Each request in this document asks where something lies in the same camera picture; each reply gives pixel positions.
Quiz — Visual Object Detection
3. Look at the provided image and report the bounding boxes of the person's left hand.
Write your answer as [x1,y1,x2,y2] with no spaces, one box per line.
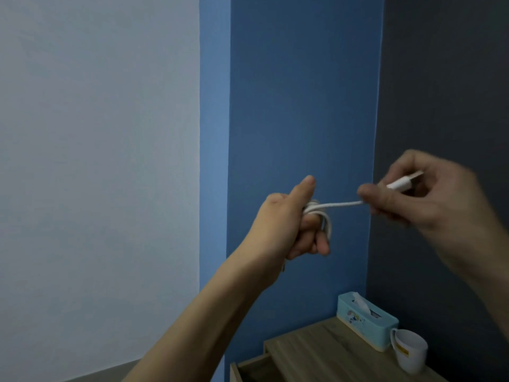
[238,175,331,280]

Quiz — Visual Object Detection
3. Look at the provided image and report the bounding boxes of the person's right hand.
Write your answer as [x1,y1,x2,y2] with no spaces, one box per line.
[357,149,502,280]

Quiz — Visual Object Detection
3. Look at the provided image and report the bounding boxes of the white charging cable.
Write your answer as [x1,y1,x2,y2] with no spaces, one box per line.
[301,170,425,241]

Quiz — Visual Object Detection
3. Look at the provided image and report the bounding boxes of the person's left forearm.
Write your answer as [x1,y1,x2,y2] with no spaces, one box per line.
[122,252,284,382]

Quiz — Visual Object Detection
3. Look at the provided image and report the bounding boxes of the person's right forearm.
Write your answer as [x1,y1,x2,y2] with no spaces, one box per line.
[457,242,509,343]

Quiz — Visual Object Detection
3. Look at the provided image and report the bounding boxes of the white tissue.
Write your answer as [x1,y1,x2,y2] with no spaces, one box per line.
[352,292,373,316]

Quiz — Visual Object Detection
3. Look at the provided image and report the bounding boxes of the light blue tissue box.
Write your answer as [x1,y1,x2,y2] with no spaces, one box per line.
[336,291,399,353]

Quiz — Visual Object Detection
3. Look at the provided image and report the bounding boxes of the white plastic cup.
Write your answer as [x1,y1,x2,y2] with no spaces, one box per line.
[390,328,429,375]

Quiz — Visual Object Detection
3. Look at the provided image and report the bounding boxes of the wooden bedside cabinet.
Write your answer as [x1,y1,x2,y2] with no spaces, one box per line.
[230,316,450,382]

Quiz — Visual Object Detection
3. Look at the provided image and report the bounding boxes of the wooden drawer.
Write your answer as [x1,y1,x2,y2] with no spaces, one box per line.
[230,352,288,382]

